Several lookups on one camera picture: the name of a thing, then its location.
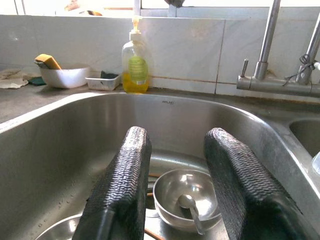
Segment dirty beige cloth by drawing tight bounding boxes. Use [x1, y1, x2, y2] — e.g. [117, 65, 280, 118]
[0, 68, 30, 90]

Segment clear glass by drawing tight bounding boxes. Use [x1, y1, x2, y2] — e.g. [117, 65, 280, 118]
[311, 151, 320, 176]

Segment stainless steel spoon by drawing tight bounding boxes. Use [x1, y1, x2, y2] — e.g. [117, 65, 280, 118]
[177, 193, 205, 236]

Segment large stainless steel bowl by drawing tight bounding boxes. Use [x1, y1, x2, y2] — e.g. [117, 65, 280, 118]
[34, 213, 82, 240]

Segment stainless steel double sink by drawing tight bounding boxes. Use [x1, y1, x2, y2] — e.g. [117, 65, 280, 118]
[0, 91, 320, 240]

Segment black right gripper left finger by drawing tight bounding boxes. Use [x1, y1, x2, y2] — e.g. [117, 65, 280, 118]
[71, 125, 153, 240]

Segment clear plastic tray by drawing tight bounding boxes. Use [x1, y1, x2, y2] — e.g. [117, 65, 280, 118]
[85, 73, 121, 91]

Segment dark wire tie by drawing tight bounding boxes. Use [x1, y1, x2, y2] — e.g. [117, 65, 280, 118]
[282, 53, 316, 87]

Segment white plastic bowl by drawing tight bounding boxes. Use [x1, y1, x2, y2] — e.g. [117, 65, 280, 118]
[39, 65, 90, 89]

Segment yellow sponge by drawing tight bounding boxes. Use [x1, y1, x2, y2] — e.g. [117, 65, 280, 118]
[34, 53, 63, 70]

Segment small stainless steel bowl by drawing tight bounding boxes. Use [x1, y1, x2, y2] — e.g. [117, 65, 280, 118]
[152, 168, 223, 230]

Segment dark green scouring pad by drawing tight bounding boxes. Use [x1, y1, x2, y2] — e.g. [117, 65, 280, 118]
[27, 76, 47, 87]
[100, 70, 119, 80]

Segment yellow dish soap pump bottle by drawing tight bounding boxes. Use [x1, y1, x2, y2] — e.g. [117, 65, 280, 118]
[121, 15, 150, 95]

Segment grey metal faucet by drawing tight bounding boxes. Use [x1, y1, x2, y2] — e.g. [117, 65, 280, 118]
[236, 0, 320, 98]

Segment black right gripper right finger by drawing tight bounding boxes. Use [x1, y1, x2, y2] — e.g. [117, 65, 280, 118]
[203, 127, 314, 240]

